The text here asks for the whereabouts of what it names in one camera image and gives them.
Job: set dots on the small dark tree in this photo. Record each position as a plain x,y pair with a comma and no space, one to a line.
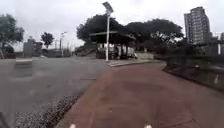
47,38

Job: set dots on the robot's own part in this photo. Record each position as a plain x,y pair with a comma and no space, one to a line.
72,126

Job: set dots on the pale kerb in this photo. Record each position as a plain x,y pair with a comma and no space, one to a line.
130,62

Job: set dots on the white solar lamp post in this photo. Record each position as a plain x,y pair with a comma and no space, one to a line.
107,36

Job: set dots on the large green tree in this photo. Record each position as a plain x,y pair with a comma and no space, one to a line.
8,31

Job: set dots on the grey concrete block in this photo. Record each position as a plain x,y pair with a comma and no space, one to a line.
23,62

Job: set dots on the grey structure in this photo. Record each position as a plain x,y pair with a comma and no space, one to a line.
29,48

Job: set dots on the red paved path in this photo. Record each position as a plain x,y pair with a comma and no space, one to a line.
143,96

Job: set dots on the group of large trees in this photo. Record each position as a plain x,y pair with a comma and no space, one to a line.
96,26

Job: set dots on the gravel strip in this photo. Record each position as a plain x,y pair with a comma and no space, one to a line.
50,111

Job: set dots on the tall grey building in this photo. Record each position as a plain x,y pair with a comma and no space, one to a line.
197,25

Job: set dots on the dark roofed shelter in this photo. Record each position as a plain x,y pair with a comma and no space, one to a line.
115,37

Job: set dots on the lamp pole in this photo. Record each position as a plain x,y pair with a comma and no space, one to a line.
61,43

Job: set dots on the dark hedge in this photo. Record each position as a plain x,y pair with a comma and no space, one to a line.
193,63

